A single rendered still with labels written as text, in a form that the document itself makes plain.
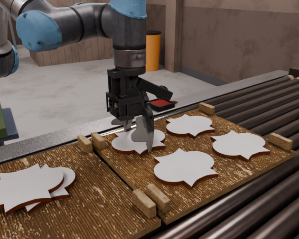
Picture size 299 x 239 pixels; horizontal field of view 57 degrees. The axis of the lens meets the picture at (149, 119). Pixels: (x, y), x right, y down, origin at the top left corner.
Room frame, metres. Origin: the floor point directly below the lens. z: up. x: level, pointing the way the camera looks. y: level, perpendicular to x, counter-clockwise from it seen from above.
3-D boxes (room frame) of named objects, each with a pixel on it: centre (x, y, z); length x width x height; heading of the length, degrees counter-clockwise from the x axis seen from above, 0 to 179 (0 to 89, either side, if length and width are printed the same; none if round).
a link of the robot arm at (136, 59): (0.63, 0.04, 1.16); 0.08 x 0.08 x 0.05
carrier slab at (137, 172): (0.63, -0.10, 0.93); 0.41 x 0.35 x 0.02; 124
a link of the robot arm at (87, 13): (0.67, 0.14, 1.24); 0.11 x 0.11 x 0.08; 57
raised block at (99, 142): (0.63, 0.13, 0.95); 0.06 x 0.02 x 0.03; 34
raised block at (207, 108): (0.85, -0.19, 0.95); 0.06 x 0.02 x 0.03; 34
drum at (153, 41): (5.09, 0.00, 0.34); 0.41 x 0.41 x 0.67
